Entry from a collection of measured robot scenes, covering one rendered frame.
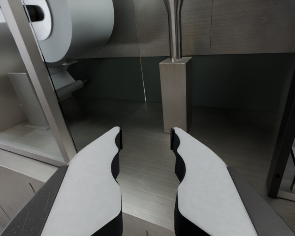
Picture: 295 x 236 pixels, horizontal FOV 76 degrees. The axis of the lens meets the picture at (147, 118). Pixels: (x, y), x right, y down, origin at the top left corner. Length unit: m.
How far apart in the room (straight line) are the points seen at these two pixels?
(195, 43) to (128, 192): 0.63
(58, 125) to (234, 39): 0.69
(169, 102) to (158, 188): 0.30
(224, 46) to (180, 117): 0.35
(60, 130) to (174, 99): 0.38
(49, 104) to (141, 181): 0.32
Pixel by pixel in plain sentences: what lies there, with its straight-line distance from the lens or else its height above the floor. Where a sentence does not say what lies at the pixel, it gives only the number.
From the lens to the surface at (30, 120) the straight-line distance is 0.69.
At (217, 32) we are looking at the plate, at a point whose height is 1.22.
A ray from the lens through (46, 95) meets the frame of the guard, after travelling 0.55.
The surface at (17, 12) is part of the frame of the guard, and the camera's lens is 0.54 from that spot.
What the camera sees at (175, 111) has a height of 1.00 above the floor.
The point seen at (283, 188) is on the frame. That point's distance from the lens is 0.56.
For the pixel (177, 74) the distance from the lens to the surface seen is 0.63.
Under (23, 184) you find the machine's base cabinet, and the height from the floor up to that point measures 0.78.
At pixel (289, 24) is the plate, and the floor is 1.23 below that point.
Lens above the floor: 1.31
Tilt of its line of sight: 28 degrees down
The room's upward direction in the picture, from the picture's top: 7 degrees counter-clockwise
